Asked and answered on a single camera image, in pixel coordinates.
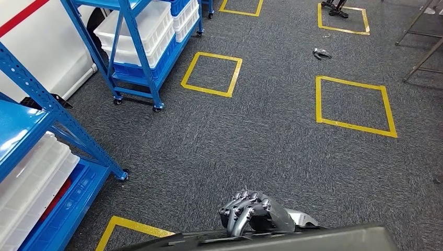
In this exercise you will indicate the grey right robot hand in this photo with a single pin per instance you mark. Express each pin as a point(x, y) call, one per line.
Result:
point(263, 214)

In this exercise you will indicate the black plastic panel part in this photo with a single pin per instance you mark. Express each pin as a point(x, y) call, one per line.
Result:
point(311, 240)

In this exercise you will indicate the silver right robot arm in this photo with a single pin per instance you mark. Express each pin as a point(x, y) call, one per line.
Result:
point(304, 218)

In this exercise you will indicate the blue wheeled shelf rack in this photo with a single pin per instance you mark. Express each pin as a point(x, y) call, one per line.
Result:
point(137, 45)
point(209, 8)

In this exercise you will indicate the blue metal shelf rack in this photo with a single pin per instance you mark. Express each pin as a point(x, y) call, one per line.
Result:
point(52, 104)

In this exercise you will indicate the yellow floor tape square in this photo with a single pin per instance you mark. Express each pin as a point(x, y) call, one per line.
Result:
point(318, 100)
point(138, 225)
point(207, 90)
point(342, 30)
point(239, 13)

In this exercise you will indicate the blue plastic crate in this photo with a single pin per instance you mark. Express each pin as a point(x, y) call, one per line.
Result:
point(69, 208)
point(162, 68)
point(178, 7)

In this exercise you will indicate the small metal hook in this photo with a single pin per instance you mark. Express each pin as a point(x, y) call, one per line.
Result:
point(326, 35)

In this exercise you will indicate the white plastic crate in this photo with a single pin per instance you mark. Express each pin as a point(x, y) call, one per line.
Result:
point(27, 166)
point(185, 22)
point(152, 20)
point(45, 208)
point(162, 46)

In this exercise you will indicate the red flat object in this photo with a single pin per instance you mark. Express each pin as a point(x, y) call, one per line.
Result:
point(57, 197)

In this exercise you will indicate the black tripod stand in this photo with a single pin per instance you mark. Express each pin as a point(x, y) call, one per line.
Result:
point(337, 13)

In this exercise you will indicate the black textured flat object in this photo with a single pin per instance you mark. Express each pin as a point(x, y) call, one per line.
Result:
point(29, 102)

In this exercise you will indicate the white car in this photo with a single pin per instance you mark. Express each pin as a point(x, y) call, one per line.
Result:
point(45, 52)

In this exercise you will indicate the red barrier belt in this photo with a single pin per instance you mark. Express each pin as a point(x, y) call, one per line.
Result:
point(20, 15)

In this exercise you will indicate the grey metal bracket piece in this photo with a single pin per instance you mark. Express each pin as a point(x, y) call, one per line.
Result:
point(320, 52)

